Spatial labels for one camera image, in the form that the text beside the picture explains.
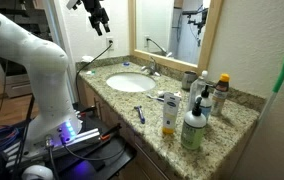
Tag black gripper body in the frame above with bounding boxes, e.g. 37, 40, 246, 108
81, 0, 111, 28

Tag blue and white toothbrush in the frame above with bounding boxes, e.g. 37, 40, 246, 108
146, 93, 165, 102

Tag green pump soap bottle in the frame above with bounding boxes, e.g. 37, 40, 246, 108
180, 96, 207, 151

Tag chrome faucet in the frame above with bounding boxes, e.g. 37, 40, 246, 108
140, 56, 161, 77

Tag grey metal cup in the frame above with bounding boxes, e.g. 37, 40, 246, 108
181, 70, 198, 91

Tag clear bottle white cap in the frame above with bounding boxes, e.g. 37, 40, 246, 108
195, 69, 210, 98

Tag brown spray bottle orange cap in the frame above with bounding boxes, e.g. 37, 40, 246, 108
210, 73, 231, 117

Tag white oval sink basin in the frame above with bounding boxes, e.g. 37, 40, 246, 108
105, 72, 157, 93

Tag orange black clamp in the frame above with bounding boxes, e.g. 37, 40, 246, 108
100, 123, 123, 141
78, 105, 98, 118

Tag blue razor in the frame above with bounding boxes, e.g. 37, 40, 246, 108
133, 105, 146, 125

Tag grey drawer unit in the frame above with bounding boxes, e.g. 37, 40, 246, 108
3, 73, 33, 99

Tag white lotion tube yellow cap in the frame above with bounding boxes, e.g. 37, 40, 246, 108
161, 92, 182, 135

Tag wood framed mirror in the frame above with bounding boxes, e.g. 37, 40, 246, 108
127, 0, 225, 75

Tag black robot cart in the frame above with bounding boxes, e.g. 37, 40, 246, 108
0, 103, 137, 180

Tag wooden vanity cabinet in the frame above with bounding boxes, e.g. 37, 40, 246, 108
76, 78, 260, 180

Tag white round device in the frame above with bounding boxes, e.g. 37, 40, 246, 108
21, 164, 55, 180

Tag white wall outlet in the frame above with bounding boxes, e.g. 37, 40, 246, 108
105, 36, 115, 51

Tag black power cable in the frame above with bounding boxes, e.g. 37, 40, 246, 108
75, 41, 114, 101

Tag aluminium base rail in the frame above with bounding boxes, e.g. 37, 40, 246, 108
1, 128, 101, 168

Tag black base cable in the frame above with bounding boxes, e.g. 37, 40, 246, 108
61, 133, 128, 162

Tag coiled blue orange cables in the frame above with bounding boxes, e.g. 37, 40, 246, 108
0, 124, 20, 156

